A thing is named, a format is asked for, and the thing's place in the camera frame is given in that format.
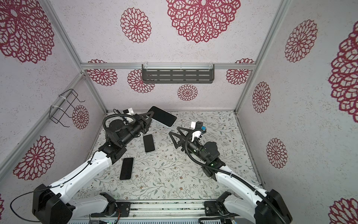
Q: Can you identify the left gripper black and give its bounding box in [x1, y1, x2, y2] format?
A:
[122, 111, 154, 147]

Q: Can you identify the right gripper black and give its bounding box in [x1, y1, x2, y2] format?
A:
[172, 127, 209, 166]

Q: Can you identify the phone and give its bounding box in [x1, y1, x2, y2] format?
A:
[143, 134, 155, 153]
[147, 106, 177, 127]
[119, 157, 134, 180]

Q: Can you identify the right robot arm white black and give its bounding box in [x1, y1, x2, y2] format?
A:
[169, 122, 293, 224]

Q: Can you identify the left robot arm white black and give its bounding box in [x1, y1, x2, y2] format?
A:
[32, 112, 154, 224]

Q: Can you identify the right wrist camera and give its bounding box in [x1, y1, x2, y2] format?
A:
[190, 121, 206, 141]

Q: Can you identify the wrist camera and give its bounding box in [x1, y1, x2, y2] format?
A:
[123, 108, 135, 115]
[190, 121, 206, 141]

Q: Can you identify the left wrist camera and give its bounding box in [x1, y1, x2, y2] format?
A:
[123, 108, 135, 115]

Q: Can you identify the dark metal wall shelf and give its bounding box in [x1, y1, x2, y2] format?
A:
[141, 64, 215, 84]

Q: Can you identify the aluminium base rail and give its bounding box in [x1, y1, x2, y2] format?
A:
[69, 198, 233, 221]

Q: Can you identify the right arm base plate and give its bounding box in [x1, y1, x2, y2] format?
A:
[204, 201, 230, 217]

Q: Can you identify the black wire wall rack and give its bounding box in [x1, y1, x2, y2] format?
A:
[48, 88, 85, 128]

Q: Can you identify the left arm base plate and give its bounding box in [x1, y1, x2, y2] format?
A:
[90, 202, 131, 218]

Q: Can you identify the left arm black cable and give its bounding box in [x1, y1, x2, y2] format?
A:
[9, 151, 98, 223]

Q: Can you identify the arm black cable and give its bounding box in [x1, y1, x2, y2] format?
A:
[9, 151, 98, 223]
[183, 130, 287, 224]

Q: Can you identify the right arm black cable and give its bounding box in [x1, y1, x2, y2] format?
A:
[183, 130, 287, 224]

